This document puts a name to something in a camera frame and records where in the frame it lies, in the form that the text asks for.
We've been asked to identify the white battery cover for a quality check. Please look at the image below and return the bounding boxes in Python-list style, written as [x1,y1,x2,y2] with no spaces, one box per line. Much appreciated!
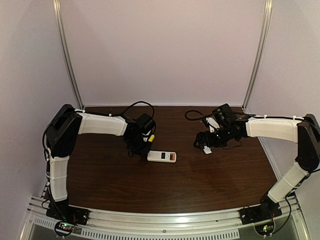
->
[203,146,212,155]

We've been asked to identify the yellow handled screwdriver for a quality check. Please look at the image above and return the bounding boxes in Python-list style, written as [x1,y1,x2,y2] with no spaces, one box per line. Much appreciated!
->
[147,134,155,143]

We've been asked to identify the white remote control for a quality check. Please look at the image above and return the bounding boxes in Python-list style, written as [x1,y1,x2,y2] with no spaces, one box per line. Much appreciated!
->
[147,150,177,163]

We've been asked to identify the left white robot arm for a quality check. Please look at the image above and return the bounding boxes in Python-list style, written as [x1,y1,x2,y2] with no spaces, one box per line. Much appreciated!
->
[42,104,156,202]

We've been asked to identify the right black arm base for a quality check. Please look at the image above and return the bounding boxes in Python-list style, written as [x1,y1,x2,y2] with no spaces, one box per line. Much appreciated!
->
[238,194,282,225]

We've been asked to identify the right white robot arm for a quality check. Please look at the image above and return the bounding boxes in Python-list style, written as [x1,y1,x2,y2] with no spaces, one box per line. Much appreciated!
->
[193,103,320,205]

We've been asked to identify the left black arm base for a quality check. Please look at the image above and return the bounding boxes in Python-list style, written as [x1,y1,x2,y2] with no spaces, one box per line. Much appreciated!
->
[45,200,89,226]

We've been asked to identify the right circuit board with leds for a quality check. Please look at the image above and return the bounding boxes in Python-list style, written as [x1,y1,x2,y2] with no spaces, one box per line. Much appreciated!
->
[254,221,275,237]

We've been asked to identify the circuit board with leds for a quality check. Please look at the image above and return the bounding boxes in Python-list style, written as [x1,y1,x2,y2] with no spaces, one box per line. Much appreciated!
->
[53,221,75,237]
[254,221,275,237]

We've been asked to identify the left circuit board with leds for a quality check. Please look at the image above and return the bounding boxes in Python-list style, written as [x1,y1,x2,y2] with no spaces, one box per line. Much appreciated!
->
[53,221,75,237]

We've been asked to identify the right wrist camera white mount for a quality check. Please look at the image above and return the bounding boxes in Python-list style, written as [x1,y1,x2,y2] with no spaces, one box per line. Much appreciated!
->
[205,117,220,133]

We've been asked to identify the right black camera cable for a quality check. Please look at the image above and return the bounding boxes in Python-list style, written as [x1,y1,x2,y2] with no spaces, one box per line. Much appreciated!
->
[184,109,213,122]

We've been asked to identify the black camera cable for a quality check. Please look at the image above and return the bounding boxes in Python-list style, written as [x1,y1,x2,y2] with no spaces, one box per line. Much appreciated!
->
[184,109,213,122]
[122,100,155,118]

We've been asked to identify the left black camera cable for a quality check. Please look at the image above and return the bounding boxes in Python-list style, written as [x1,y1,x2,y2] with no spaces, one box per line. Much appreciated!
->
[122,100,155,118]

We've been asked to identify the aluminium front rail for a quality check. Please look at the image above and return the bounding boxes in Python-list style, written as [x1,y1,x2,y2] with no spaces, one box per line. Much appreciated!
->
[17,196,311,240]

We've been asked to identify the right aluminium corner post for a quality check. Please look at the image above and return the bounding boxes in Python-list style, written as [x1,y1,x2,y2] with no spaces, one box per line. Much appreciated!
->
[242,0,273,111]

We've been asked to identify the aluminium corner post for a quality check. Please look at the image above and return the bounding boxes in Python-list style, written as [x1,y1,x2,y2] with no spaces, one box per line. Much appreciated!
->
[52,0,85,109]
[242,0,273,111]

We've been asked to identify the left aluminium corner post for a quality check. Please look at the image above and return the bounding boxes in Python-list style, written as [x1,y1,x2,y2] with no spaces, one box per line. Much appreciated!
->
[52,0,85,109]

